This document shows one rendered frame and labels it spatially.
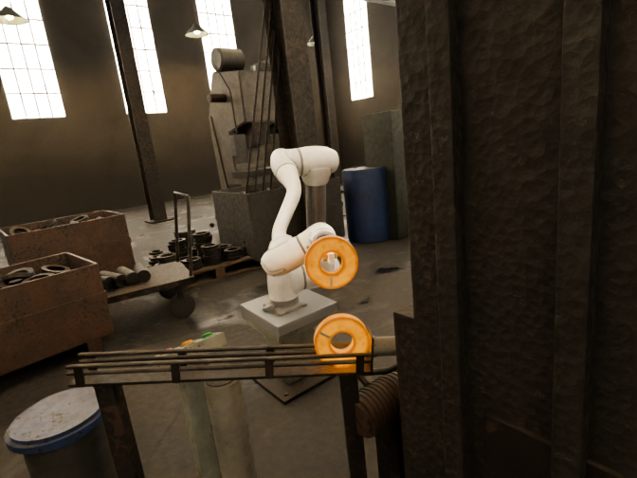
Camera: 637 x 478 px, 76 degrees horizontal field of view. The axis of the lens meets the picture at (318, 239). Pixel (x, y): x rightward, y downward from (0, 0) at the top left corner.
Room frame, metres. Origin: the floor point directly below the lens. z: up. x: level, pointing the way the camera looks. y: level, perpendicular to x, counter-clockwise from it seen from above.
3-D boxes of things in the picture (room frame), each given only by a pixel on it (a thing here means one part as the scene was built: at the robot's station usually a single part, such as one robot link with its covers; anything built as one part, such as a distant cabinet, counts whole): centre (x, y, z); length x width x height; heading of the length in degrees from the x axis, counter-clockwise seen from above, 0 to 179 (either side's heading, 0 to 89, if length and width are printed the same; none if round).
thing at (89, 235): (4.23, 2.64, 0.38); 1.03 x 0.83 x 0.75; 131
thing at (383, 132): (5.11, -1.11, 0.75); 0.70 x 0.48 x 1.50; 128
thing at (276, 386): (2.06, 0.22, 0.15); 0.40 x 0.40 x 0.31; 37
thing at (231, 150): (6.86, 0.88, 1.42); 1.43 x 1.22 x 2.85; 43
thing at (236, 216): (4.80, 0.43, 0.43); 1.23 x 0.93 x 0.87; 126
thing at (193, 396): (1.33, 0.51, 0.31); 0.24 x 0.16 x 0.62; 128
